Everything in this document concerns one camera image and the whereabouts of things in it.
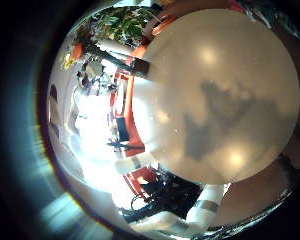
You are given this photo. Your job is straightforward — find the green leafy plants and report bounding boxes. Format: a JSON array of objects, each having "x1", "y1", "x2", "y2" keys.
[{"x1": 94, "y1": 5, "x2": 159, "y2": 46}]

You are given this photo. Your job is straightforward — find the orange sofa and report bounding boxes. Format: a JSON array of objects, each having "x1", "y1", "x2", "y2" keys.
[{"x1": 109, "y1": 0, "x2": 244, "y2": 199}]

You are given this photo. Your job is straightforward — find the black rectangular pad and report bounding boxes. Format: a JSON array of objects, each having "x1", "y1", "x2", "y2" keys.
[{"x1": 115, "y1": 115, "x2": 130, "y2": 142}]

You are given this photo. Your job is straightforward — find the red metal frame chair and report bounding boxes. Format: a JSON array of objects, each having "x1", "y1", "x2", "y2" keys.
[{"x1": 109, "y1": 69, "x2": 131, "y2": 118}]

